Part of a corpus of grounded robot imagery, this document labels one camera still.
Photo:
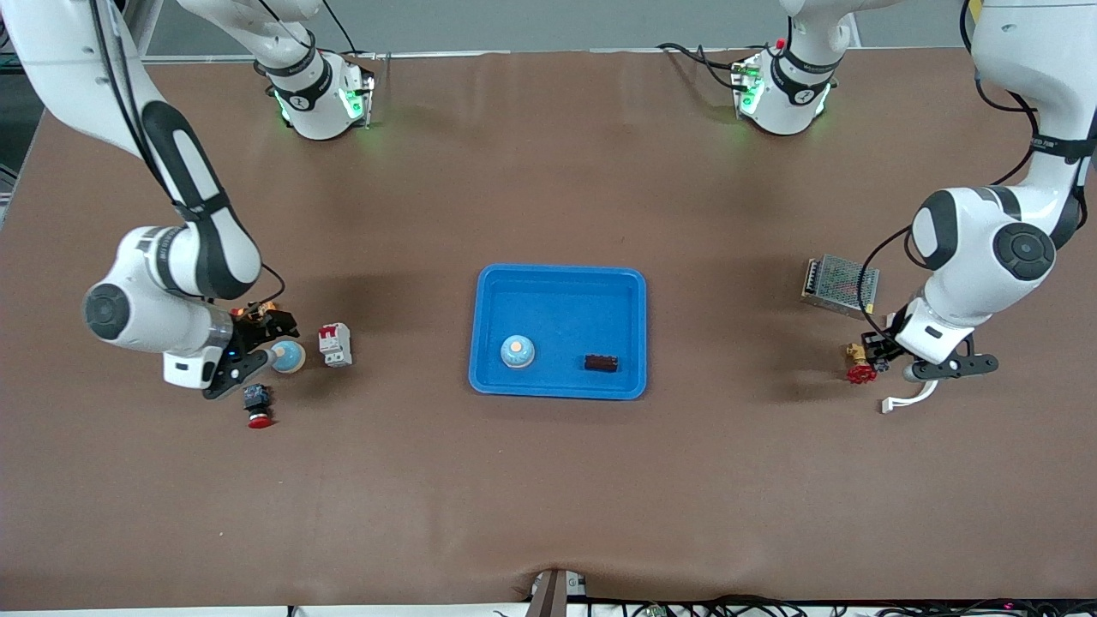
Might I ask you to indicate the metal mesh power supply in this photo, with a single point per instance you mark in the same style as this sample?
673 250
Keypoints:
836 283

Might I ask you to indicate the white red circuit breaker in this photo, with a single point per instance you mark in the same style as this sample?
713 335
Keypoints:
335 344

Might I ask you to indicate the blue black emergency stop button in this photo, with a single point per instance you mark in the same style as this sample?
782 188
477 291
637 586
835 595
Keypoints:
258 405

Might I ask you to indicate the brown table mat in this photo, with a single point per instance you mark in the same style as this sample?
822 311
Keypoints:
548 480

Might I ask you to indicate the light blue desk bell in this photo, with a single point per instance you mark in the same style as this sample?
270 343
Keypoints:
518 349
290 358

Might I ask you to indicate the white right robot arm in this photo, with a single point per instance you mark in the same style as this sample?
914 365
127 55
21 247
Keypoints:
154 317

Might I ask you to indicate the orange emergency stop button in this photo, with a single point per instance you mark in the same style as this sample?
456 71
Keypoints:
268 307

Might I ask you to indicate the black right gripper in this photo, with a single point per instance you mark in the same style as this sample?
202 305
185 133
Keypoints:
257 332

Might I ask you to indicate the white curved plastic bracket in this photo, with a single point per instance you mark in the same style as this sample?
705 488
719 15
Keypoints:
896 404

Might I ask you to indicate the dark brown capacitor block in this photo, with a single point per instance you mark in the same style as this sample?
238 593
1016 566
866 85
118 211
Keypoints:
602 363

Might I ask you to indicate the blue plastic tray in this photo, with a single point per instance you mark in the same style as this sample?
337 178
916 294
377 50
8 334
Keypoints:
557 308

